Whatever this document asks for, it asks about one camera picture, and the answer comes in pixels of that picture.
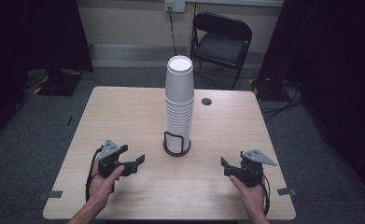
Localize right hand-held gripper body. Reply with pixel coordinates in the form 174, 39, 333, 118
236, 148, 278, 189

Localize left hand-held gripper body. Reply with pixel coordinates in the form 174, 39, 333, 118
97, 139, 124, 178

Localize dark round cup holder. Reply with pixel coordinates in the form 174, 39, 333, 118
162, 131, 192, 158

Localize white paper cup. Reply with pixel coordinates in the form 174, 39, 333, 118
164, 55, 195, 105

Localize person's right hand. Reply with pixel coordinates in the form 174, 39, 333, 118
229, 175, 267, 217

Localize person's left hand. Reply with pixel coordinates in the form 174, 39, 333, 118
89, 158, 126, 208

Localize grey floor tape strip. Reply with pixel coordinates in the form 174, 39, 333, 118
276, 187, 298, 198
36, 189, 63, 201

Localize black stand base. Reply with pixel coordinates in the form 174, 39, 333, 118
33, 68, 84, 97
248, 77, 292, 103

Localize black folding chair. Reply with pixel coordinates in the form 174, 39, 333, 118
189, 11, 253, 91

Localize dark curtain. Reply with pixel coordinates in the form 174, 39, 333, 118
0, 0, 94, 148
257, 0, 365, 202

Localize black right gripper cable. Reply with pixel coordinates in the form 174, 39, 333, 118
260, 173, 272, 217

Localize black floor cables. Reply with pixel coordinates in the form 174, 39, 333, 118
260, 79, 305, 123

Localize black wall socket cable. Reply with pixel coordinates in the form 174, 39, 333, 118
167, 6, 179, 57

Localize white wall socket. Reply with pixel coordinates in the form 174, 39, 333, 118
163, 0, 187, 14

